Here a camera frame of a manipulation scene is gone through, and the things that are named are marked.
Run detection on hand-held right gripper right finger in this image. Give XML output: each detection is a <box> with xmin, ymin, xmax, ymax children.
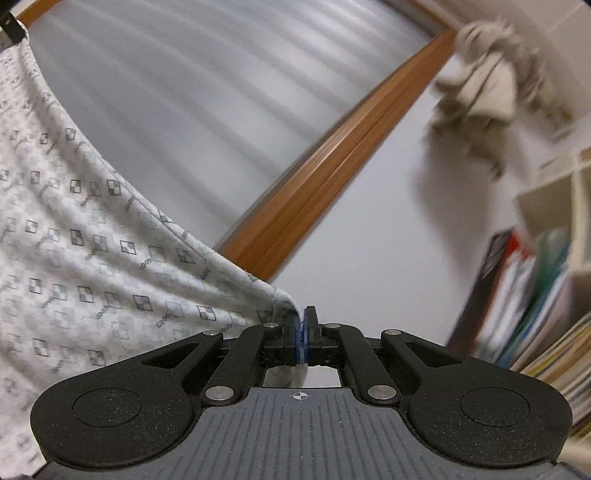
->
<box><xmin>304</xmin><ymin>305</ymin><xmax>455</xmax><ymax>407</ymax></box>

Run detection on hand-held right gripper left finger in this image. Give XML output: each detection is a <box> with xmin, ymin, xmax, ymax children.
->
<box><xmin>139</xmin><ymin>311</ymin><xmax>304</xmax><ymax>406</ymax></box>

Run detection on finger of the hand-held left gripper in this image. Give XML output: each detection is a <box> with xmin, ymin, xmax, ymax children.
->
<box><xmin>0</xmin><ymin>8</ymin><xmax>29</xmax><ymax>47</ymax></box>

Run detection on white patterned shirt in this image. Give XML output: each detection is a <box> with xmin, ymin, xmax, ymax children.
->
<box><xmin>0</xmin><ymin>39</ymin><xmax>305</xmax><ymax>476</ymax></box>

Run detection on hanging beige clothes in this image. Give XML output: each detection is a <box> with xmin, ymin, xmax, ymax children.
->
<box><xmin>427</xmin><ymin>16</ymin><xmax>575</xmax><ymax>181</ymax></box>

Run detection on row of upright books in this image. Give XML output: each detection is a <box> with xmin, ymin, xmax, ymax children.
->
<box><xmin>447</xmin><ymin>226</ymin><xmax>575</xmax><ymax>370</ymax></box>

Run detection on grey window blind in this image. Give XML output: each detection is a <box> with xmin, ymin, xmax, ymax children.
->
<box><xmin>23</xmin><ymin>0</ymin><xmax>444</xmax><ymax>250</ymax></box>

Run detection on stack of magazines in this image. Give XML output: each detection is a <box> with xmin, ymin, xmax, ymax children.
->
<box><xmin>519</xmin><ymin>314</ymin><xmax>591</xmax><ymax>416</ymax></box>

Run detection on white bookshelf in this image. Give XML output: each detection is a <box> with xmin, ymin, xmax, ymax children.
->
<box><xmin>515</xmin><ymin>148</ymin><xmax>591</xmax><ymax>462</ymax></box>

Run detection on wooden window frame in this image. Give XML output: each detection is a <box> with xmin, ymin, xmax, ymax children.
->
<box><xmin>16</xmin><ymin>0</ymin><xmax>458</xmax><ymax>283</ymax></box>

